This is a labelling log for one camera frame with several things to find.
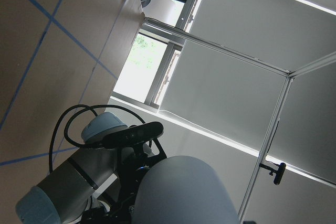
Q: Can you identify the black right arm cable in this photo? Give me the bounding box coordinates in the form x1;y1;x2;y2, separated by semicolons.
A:
48;104;153;174

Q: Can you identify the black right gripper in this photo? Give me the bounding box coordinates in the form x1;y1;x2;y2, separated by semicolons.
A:
81;140;167;223

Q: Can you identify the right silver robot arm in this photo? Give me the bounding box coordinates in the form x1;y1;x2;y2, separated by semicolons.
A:
16;112;163;223

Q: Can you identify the light blue plastic cup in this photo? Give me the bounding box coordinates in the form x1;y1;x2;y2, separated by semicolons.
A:
131;156;239;223

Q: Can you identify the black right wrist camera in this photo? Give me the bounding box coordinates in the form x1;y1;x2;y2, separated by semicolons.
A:
101;122;164;149

